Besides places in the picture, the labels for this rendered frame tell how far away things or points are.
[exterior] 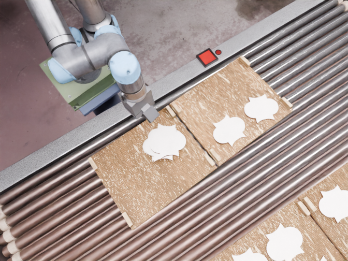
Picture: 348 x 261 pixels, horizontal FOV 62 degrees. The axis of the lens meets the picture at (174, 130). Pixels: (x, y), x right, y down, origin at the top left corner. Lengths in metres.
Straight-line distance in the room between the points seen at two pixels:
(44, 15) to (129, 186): 0.68
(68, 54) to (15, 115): 1.88
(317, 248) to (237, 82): 0.73
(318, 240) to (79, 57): 1.02
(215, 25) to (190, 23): 0.22
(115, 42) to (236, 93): 0.67
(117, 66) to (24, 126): 1.90
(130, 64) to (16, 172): 0.82
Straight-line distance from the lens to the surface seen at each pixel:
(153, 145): 1.17
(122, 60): 0.79
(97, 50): 0.85
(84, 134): 1.34
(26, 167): 1.40
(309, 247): 1.24
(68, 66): 0.85
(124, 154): 1.24
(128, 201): 1.19
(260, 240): 1.19
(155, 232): 1.18
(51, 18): 0.91
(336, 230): 1.28
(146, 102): 0.96
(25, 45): 3.04
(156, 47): 2.65
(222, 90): 1.34
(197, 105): 1.29
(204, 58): 1.43
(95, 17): 1.20
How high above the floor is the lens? 2.09
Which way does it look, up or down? 68 degrees down
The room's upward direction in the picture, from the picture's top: 8 degrees counter-clockwise
